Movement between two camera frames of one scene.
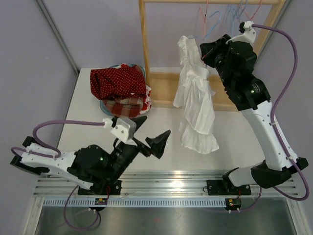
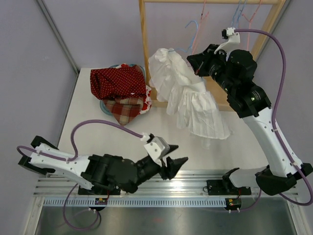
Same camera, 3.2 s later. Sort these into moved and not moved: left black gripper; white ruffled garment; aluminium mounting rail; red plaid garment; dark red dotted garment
Moved: left black gripper; white ruffled garment
Not moved: dark red dotted garment; aluminium mounting rail; red plaid garment
